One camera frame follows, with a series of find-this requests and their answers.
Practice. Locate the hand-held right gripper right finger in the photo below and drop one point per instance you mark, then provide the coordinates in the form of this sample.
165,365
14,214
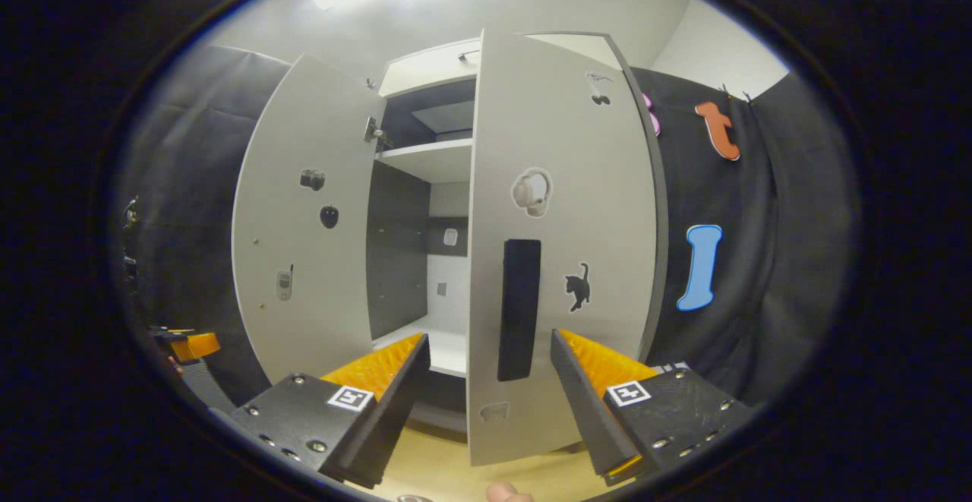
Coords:
585,403

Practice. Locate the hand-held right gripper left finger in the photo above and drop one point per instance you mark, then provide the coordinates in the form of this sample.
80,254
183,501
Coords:
395,411

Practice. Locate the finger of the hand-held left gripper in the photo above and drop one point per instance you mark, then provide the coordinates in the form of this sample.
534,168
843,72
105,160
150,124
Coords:
199,345

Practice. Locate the white cabinet door camera sticker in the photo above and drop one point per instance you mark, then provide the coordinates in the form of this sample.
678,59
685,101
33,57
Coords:
334,312

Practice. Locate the white and grey cabinet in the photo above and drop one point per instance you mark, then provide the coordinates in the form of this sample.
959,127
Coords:
395,259

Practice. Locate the white cabinet door headphone sticker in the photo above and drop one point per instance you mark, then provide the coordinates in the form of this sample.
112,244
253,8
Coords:
607,183

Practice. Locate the white cabinet shelf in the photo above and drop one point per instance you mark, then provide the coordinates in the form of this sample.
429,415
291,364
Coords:
433,159
448,350

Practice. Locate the metal door hinge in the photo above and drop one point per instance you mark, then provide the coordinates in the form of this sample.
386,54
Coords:
372,131

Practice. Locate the white cabinet drawer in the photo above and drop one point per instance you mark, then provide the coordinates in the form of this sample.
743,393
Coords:
425,69

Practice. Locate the dark metal stand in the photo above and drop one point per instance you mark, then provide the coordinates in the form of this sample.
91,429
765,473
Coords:
131,266

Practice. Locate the black backdrop cloth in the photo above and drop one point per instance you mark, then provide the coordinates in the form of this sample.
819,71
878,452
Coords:
790,259

